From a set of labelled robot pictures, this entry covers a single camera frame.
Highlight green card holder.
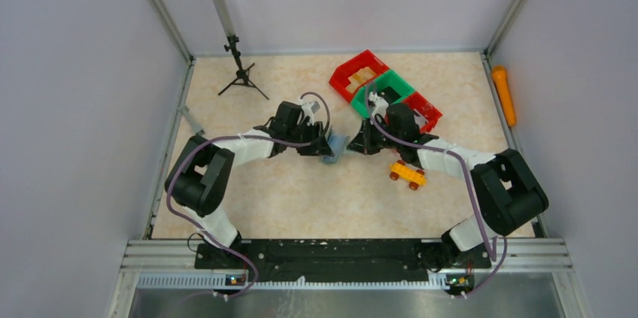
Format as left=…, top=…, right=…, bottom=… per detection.
left=320, top=134, right=351, bottom=165

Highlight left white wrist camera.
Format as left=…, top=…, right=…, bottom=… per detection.
left=298, top=98, right=321, bottom=126

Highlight near red bin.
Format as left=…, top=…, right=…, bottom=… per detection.
left=402, top=92, right=442, bottom=133

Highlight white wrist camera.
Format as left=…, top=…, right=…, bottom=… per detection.
left=368, top=92, right=389, bottom=122
left=298, top=98, right=321, bottom=126

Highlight red bin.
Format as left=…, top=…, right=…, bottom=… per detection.
left=329, top=50, right=390, bottom=103
left=402, top=92, right=442, bottom=133

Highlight orange flashlight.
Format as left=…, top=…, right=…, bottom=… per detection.
left=491, top=65, right=517, bottom=127

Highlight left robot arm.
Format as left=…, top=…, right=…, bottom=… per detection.
left=165, top=101, right=333, bottom=249

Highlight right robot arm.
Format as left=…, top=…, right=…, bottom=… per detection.
left=347, top=103, right=549, bottom=262

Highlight far red bin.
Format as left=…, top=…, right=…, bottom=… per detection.
left=329, top=50, right=390, bottom=103

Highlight green bin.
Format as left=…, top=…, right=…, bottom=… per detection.
left=351, top=70, right=415, bottom=119

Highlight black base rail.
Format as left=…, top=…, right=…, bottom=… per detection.
left=194, top=238, right=492, bottom=283

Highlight black item in green bin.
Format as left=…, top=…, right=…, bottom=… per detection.
left=369, top=86, right=401, bottom=105

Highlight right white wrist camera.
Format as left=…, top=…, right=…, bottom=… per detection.
left=368, top=92, right=389, bottom=122

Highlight wooden blocks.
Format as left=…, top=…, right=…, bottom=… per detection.
left=346, top=67, right=377, bottom=94

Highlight black tripod with grey tube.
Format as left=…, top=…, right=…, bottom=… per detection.
left=212, top=0, right=269, bottom=101

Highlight clear plastic bags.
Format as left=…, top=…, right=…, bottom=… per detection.
left=413, top=111, right=428, bottom=129

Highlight small grey tool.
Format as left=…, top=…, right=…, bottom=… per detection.
left=178, top=105, right=205, bottom=135

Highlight yellow toy car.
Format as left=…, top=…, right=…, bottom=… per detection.
left=389, top=160, right=427, bottom=191

